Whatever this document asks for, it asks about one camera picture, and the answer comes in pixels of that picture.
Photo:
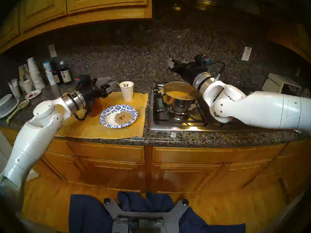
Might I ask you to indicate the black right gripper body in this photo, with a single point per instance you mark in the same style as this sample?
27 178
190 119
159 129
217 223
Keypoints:
189 70

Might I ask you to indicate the small white plate red scrap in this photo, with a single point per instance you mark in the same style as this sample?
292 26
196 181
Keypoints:
31 95

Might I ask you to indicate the small cooked oatmeal portion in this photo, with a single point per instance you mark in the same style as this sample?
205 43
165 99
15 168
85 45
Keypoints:
120 115
126 120

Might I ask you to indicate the grey bowl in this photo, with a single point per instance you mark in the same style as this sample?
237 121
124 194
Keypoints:
5 100

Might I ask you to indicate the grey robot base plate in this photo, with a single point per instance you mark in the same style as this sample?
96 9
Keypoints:
170 216

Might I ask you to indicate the blue patterned paper bowl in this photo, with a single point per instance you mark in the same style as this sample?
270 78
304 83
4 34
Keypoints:
105 113

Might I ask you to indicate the dark glass bottle tan label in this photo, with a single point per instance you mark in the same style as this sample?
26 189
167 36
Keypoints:
56 76

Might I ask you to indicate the white wall outlet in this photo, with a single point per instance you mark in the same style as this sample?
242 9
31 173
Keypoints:
298 71
52 50
246 53

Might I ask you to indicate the yellow cloth mat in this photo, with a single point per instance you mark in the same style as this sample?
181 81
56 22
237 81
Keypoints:
80 128

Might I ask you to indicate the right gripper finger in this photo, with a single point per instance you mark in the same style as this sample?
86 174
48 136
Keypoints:
181 64
170 63

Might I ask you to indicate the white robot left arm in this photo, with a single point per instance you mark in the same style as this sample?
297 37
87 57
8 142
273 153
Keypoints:
31 137

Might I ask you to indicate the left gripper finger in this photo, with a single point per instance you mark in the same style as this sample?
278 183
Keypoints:
104 81
111 87

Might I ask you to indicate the stack of white paper cups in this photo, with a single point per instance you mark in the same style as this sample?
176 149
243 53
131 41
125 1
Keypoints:
34 70

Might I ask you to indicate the white plastic fork bunch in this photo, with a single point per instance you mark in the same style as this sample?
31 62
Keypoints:
13 82

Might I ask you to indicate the white paper cup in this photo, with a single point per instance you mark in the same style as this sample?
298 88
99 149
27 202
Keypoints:
15 91
26 86
126 93

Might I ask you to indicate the wooden spoon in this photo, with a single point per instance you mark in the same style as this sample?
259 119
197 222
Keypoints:
18 108

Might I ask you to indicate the blue white carton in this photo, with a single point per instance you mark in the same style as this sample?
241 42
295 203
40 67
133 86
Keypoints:
48 72

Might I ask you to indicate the large cooked oatmeal batch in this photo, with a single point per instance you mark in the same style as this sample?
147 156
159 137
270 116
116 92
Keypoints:
178 94

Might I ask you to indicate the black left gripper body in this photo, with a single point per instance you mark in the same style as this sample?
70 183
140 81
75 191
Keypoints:
96 91

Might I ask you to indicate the stainless steel pot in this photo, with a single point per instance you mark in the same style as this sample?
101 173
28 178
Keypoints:
178 106

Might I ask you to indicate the wide wooden wall cabinets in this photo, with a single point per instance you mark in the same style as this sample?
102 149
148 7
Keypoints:
43 6

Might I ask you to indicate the dark blue blanket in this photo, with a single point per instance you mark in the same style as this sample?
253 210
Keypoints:
85 215

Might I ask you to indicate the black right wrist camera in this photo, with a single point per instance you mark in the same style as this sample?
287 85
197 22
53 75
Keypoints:
201 59

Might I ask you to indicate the dark glass bottle white label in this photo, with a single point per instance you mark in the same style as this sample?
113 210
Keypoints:
65 74

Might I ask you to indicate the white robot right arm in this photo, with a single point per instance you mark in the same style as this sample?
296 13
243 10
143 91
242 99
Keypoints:
262 108

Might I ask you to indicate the white countertop appliance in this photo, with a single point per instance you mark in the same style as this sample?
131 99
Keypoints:
279 83

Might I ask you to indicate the black knob screw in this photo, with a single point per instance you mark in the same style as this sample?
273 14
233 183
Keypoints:
185 202
107 201

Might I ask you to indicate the bundle of stirrers and utensils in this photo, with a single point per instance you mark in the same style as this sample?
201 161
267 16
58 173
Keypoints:
24 71

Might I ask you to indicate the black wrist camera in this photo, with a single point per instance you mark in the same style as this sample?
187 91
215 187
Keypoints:
84 80
201 59

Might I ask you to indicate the steel gas cooktop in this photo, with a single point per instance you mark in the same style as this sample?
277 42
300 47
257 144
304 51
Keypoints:
170 120

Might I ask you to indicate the wooden base cabinets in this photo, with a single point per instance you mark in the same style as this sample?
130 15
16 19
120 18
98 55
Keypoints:
184 176

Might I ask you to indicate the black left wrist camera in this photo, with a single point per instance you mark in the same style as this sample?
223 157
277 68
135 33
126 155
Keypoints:
84 80

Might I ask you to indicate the amber cinnamon bottle black cap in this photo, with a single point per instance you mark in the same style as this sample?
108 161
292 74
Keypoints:
95 108

